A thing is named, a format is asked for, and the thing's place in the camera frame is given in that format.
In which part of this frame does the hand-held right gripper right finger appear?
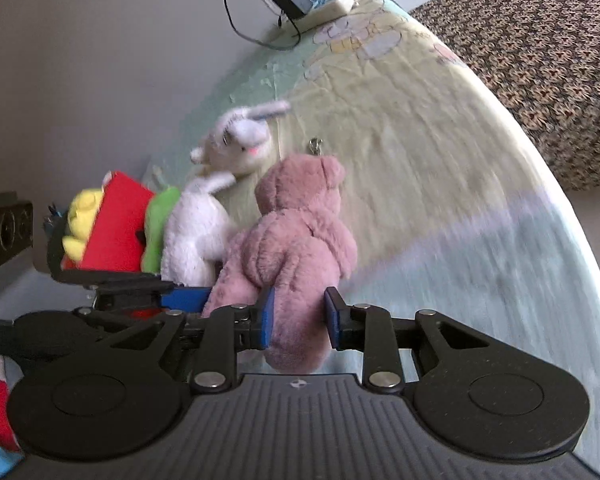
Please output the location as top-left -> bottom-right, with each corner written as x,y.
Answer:
324,286 -> 493,395

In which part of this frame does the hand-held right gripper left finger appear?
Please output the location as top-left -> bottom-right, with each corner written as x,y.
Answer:
97,287 -> 277,395

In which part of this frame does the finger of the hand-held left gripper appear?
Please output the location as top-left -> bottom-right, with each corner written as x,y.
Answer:
90,286 -> 213,322
46,220 -> 178,295

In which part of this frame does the red box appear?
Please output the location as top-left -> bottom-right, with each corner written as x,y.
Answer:
60,170 -> 157,277

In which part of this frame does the white rabbit plush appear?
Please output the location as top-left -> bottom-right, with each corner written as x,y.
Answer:
159,100 -> 293,288

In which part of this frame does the yellow plush toy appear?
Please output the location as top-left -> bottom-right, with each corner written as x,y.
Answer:
61,187 -> 105,263

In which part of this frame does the green plush toy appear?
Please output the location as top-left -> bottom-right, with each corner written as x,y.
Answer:
141,186 -> 182,276

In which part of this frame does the pink teddy bear plush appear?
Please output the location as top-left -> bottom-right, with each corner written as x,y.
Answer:
200,154 -> 359,373

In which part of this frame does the printed pastel bed sheet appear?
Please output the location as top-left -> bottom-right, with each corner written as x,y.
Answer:
145,0 -> 600,476

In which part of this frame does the white power strip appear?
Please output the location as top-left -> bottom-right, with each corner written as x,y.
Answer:
295,0 -> 361,33

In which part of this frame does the black power adapter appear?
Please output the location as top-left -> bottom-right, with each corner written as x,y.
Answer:
270,0 -> 314,21

